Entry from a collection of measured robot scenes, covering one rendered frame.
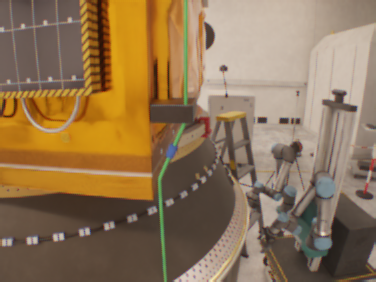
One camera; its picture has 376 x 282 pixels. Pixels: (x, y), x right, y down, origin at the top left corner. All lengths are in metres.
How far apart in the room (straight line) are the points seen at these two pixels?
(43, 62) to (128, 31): 0.13
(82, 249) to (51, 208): 0.16
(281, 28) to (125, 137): 8.85
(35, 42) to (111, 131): 0.18
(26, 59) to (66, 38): 0.08
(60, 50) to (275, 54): 8.72
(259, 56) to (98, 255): 8.42
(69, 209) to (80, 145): 0.42
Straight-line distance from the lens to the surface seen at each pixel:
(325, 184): 1.58
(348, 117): 1.82
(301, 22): 9.40
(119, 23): 0.38
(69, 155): 0.46
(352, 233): 2.20
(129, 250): 0.86
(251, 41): 8.79
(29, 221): 0.86
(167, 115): 0.37
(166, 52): 0.41
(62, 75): 0.38
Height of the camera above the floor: 1.97
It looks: 17 degrees down
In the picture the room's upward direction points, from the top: straight up
